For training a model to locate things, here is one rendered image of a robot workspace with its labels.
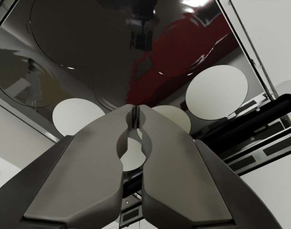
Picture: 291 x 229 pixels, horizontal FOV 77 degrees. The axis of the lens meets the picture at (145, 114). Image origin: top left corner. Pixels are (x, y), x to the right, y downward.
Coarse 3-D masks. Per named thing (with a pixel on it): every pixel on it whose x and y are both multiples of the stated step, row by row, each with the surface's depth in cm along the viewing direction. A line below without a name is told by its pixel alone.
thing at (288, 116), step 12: (288, 84) 34; (288, 96) 33; (264, 108) 35; (240, 120) 37; (276, 120) 31; (288, 120) 29; (216, 132) 38; (252, 132) 32; (264, 132) 31; (276, 132) 29; (288, 132) 29; (228, 144) 34; (240, 144) 32; (252, 144) 31; (264, 144) 31; (228, 156) 32; (240, 156) 32; (132, 180) 47; (132, 204) 40
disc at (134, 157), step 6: (132, 144) 36; (138, 144) 36; (132, 150) 37; (138, 150) 37; (126, 156) 38; (132, 156) 38; (138, 156) 38; (144, 156) 38; (126, 162) 39; (132, 162) 39; (138, 162) 39; (126, 168) 40; (132, 168) 40
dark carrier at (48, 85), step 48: (48, 0) 23; (96, 0) 23; (144, 0) 23; (192, 0) 23; (0, 48) 26; (48, 48) 26; (96, 48) 26; (144, 48) 26; (192, 48) 26; (240, 48) 26; (0, 96) 31; (48, 96) 31; (96, 96) 31; (144, 96) 31
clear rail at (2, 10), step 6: (0, 0) 23; (6, 0) 23; (12, 0) 23; (18, 0) 24; (0, 6) 23; (6, 6) 23; (12, 6) 24; (0, 12) 24; (6, 12) 24; (0, 18) 24; (0, 24) 25
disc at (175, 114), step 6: (156, 108) 32; (162, 108) 32; (168, 108) 32; (174, 108) 32; (162, 114) 33; (168, 114) 33; (174, 114) 33; (180, 114) 33; (186, 114) 33; (174, 120) 33; (180, 120) 33; (186, 120) 33; (180, 126) 34; (186, 126) 34; (138, 132) 35
